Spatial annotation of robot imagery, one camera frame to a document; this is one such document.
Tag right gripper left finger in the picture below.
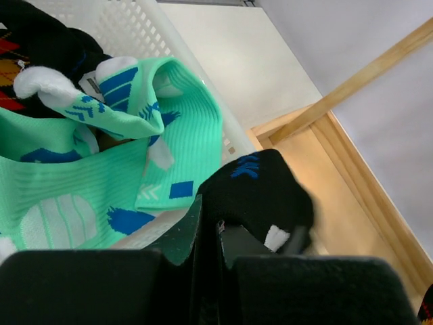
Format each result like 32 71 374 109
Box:
148 194 202 266

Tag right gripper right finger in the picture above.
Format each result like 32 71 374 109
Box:
216 219 311 270

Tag black sport sock grey patches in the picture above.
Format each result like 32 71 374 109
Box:
198 149 315 254

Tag green sock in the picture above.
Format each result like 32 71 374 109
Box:
1 57 223 257
14 56 181 139

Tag red orange argyle sock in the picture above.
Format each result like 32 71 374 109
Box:
417 284 433 325

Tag orange black argyle sock basket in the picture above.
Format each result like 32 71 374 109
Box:
1 1 110 118

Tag wooden hanger rack frame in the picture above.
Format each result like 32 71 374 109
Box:
247 20 432 304

